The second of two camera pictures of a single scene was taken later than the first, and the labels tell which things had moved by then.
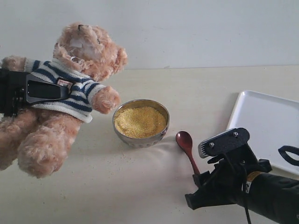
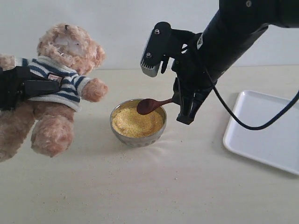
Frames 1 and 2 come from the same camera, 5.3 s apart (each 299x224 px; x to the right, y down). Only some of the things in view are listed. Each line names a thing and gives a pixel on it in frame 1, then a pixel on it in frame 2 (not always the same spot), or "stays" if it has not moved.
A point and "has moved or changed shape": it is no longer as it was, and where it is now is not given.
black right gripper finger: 205,196 → 190,102
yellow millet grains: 141,122 stays
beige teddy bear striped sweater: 38,138 has moved or changed shape
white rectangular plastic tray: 272,122 stays
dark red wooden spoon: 184,141 → 146,106
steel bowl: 141,123 stays
